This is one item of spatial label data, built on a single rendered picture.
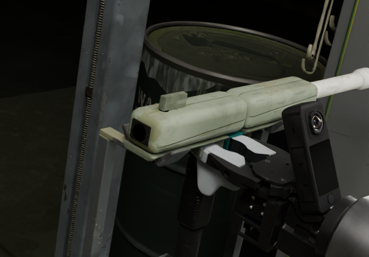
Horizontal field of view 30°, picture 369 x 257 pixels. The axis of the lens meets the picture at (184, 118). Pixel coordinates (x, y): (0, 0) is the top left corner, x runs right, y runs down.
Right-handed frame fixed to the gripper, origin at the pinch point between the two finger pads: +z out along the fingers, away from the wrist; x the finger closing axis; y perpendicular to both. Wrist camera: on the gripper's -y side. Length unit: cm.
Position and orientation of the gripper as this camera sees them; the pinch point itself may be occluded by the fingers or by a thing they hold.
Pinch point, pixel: (205, 134)
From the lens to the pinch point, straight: 81.5
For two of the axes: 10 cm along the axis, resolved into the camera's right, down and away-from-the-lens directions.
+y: -1.8, 9.0, 4.0
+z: -7.2, -3.9, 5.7
